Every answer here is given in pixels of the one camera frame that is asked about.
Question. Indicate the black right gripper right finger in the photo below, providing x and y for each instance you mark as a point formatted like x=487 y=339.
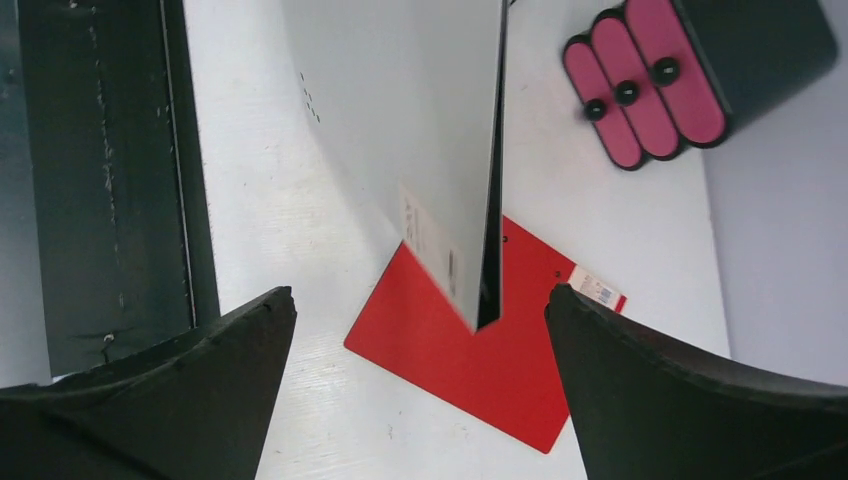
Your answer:
x=645 y=405

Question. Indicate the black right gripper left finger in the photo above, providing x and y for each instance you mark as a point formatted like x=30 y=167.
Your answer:
x=197 y=406

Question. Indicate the red binder folder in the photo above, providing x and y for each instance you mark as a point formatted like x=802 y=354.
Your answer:
x=506 y=374

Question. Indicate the white binder cover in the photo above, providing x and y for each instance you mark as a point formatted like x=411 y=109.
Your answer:
x=408 y=99

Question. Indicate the pink drawer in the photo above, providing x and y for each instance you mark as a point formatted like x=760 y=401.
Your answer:
x=598 y=107
x=633 y=89
x=675 y=69

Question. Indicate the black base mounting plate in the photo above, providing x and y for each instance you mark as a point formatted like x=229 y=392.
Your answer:
x=123 y=226

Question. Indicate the pink top drawer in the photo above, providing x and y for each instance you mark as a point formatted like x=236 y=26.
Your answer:
x=675 y=69

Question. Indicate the black drawer cabinet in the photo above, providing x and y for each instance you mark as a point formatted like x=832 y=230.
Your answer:
x=757 y=54

